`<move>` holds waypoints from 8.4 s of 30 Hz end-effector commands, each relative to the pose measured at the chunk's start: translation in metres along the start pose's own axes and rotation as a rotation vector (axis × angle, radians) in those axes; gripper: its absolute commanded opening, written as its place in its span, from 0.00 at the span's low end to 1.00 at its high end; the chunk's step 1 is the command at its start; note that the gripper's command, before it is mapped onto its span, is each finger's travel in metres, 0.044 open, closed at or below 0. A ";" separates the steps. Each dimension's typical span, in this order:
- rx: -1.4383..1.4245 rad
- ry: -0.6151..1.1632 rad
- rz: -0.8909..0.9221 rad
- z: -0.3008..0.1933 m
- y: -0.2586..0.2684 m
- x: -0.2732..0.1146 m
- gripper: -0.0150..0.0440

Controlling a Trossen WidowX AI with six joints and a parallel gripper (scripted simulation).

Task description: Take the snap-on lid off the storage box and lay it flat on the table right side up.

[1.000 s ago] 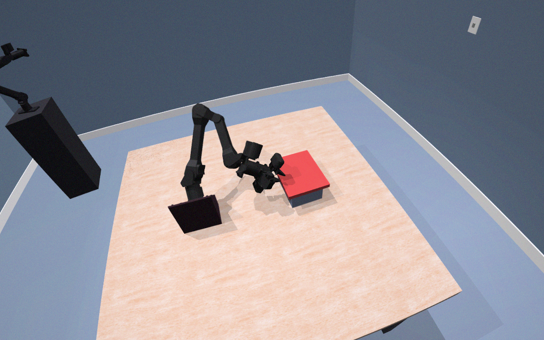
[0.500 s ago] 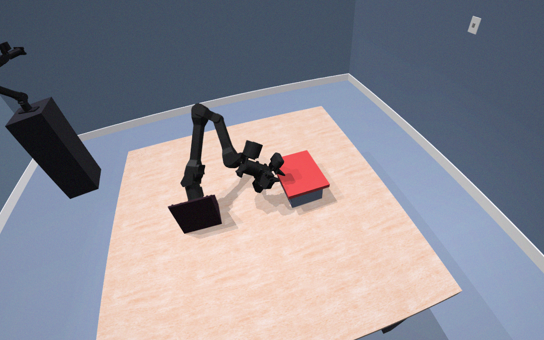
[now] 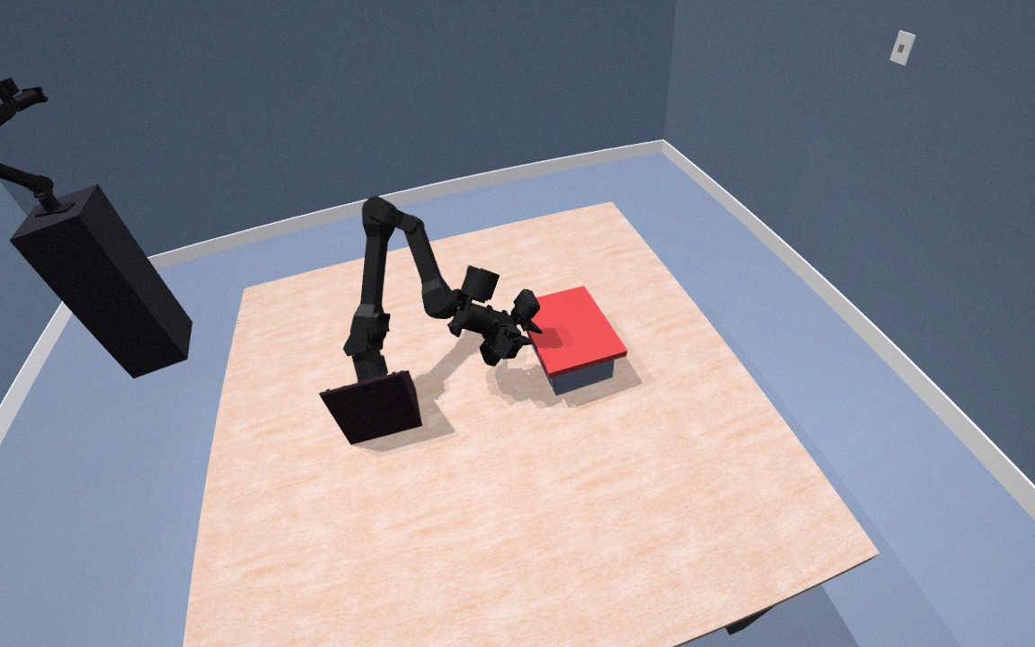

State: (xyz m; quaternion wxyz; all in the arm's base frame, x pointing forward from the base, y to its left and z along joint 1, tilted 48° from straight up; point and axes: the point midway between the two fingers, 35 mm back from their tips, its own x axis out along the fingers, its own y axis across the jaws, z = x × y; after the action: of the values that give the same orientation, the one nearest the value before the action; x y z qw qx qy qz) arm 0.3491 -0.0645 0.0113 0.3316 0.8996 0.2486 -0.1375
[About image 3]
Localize red lid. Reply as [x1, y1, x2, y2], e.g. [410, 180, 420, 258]
[526, 286, 628, 378]

